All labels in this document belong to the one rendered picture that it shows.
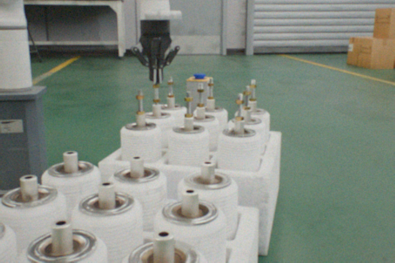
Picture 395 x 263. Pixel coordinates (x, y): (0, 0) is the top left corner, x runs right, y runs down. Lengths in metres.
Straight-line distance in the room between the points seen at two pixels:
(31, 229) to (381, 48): 4.38
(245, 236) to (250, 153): 0.31
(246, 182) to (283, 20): 5.59
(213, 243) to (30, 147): 0.85
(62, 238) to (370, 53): 4.44
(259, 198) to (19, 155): 0.71
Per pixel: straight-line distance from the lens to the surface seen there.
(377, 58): 4.78
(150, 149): 1.01
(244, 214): 0.75
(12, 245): 0.58
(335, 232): 1.13
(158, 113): 1.14
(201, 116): 1.10
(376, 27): 5.02
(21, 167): 1.34
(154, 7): 1.08
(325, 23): 6.66
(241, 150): 0.94
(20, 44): 1.30
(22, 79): 1.31
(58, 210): 0.66
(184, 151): 0.97
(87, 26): 6.26
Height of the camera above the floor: 0.50
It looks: 13 degrees down
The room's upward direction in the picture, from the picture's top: straight up
